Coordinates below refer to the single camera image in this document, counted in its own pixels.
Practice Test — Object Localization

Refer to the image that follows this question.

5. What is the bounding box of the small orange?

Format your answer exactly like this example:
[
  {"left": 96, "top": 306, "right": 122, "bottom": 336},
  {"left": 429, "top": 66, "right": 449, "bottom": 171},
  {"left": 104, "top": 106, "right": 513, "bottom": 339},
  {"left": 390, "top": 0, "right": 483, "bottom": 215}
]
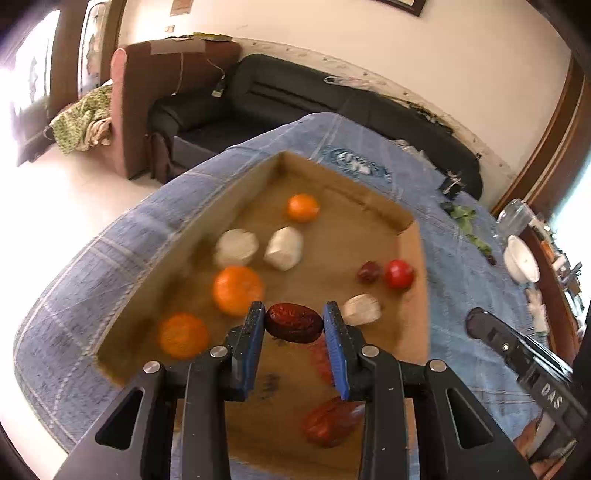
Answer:
[{"left": 157, "top": 313, "right": 209, "bottom": 360}]

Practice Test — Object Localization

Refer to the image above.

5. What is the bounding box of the large red jujube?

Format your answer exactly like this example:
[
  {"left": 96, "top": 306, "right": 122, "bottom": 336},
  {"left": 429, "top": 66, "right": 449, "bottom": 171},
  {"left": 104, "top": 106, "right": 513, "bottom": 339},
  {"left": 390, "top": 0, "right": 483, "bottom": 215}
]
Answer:
[{"left": 301, "top": 397, "right": 366, "bottom": 448}]

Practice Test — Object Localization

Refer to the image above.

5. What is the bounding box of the red cherry tomato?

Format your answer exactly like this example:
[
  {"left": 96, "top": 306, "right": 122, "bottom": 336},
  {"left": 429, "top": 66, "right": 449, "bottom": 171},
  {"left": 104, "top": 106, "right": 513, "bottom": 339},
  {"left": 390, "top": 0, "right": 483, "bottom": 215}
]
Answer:
[{"left": 384, "top": 259, "right": 415, "bottom": 291}]

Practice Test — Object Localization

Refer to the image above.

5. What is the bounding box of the large orange mandarin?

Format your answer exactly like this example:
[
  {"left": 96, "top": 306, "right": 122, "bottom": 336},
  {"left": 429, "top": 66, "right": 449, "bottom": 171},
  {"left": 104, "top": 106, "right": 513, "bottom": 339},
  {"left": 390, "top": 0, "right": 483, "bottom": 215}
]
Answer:
[{"left": 212, "top": 265, "right": 266, "bottom": 317}]

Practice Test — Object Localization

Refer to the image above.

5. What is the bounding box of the dark red jujube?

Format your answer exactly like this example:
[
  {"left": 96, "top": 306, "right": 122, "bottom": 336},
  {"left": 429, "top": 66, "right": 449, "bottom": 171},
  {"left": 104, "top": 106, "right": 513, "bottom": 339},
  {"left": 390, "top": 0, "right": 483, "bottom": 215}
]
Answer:
[
  {"left": 264, "top": 303, "right": 324, "bottom": 344},
  {"left": 356, "top": 261, "right": 383, "bottom": 285}
]

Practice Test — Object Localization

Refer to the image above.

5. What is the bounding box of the small orange mandarin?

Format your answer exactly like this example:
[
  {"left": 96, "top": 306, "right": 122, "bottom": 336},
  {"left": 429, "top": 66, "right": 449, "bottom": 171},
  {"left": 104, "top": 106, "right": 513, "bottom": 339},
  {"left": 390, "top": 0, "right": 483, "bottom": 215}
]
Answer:
[{"left": 287, "top": 193, "right": 321, "bottom": 223}]

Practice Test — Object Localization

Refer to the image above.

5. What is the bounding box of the person right hand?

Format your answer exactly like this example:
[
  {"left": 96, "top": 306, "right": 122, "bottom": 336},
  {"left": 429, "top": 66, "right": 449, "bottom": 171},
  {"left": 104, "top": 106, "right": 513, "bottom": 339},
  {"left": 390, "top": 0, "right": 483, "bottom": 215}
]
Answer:
[{"left": 513, "top": 413, "right": 576, "bottom": 480}]

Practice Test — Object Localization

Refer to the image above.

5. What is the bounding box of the brown wooden cabinet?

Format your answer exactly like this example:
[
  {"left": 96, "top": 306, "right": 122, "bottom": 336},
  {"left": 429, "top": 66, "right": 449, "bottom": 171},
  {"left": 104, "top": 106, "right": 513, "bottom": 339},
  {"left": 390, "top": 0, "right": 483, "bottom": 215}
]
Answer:
[{"left": 520, "top": 217, "right": 590, "bottom": 365}]

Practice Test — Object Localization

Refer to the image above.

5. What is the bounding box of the white work glove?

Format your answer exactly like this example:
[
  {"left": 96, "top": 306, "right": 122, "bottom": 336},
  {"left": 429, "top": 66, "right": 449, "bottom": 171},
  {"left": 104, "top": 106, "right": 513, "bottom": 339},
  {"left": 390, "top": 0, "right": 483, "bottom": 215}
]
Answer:
[{"left": 526, "top": 287, "right": 549, "bottom": 335}]

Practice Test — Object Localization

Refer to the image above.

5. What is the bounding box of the white paper bowl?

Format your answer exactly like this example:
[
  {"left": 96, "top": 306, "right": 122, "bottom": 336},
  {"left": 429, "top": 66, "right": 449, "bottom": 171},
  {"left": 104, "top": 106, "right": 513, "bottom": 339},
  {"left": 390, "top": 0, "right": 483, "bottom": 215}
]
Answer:
[{"left": 503, "top": 235, "right": 540, "bottom": 284}]

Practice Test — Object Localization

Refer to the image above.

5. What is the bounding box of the blue plaid tablecloth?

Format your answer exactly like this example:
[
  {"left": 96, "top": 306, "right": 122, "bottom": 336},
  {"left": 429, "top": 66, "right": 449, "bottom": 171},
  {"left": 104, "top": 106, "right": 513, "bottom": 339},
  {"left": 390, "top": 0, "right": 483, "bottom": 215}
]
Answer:
[{"left": 13, "top": 113, "right": 539, "bottom": 450}]

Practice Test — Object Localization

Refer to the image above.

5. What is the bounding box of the clear glass jar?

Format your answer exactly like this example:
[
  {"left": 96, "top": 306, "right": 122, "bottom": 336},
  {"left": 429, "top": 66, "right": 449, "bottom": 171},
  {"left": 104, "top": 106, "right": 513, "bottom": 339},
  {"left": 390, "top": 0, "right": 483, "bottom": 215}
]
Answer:
[{"left": 497, "top": 199, "right": 536, "bottom": 240}]

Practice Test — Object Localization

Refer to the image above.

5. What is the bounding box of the green leafy vegetable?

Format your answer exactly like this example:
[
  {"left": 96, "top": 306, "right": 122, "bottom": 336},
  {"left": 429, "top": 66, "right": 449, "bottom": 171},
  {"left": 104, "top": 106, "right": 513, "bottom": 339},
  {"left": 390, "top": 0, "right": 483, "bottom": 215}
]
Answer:
[{"left": 440, "top": 201, "right": 497, "bottom": 266}]

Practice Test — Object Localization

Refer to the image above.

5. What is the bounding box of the black small device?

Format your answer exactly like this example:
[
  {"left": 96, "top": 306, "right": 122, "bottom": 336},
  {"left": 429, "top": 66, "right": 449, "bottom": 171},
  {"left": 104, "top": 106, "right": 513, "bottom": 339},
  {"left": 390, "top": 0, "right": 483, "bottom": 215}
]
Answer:
[{"left": 438, "top": 171, "right": 464, "bottom": 200}]

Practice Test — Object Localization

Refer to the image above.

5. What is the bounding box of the brown cardboard box tray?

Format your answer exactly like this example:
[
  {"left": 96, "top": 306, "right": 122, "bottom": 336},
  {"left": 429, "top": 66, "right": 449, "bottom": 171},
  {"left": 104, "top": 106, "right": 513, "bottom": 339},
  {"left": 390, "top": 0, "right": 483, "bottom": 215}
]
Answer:
[{"left": 96, "top": 152, "right": 430, "bottom": 479}]

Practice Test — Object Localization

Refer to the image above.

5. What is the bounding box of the green patterned cloth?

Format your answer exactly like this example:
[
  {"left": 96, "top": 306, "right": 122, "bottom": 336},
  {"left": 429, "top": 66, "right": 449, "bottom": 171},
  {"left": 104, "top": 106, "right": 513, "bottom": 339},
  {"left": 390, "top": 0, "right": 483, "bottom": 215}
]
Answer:
[{"left": 49, "top": 84, "right": 112, "bottom": 155}]

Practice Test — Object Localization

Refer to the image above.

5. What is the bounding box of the brown armchair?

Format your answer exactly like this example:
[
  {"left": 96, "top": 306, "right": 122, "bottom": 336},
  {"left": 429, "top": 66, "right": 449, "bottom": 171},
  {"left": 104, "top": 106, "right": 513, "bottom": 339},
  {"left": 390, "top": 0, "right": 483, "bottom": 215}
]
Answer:
[{"left": 109, "top": 38, "right": 243, "bottom": 181}]

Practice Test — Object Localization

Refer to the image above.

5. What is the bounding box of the black leather sofa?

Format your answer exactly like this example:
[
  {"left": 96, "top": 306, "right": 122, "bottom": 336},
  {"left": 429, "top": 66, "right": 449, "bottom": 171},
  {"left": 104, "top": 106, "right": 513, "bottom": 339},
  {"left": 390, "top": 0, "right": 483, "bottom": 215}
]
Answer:
[{"left": 147, "top": 54, "right": 483, "bottom": 199}]

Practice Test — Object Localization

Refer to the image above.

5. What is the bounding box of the framed wall picture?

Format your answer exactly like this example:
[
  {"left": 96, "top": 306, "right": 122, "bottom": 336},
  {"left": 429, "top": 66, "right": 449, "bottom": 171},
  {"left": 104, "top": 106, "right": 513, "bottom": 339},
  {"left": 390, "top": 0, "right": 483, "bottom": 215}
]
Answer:
[{"left": 378, "top": 0, "right": 426, "bottom": 17}]

